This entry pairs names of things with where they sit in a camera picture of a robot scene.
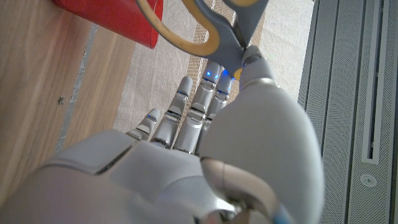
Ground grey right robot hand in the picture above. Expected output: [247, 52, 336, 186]
[0, 45, 326, 224]

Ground grey orange handled scissors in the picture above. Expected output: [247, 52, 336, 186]
[136, 0, 270, 81]

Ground red plastic cup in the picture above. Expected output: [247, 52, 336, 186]
[52, 0, 164, 50]

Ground beige striped curtain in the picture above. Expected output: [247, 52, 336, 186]
[113, 0, 315, 133]

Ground round white ceiling fixture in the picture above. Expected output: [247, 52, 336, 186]
[359, 173, 378, 188]

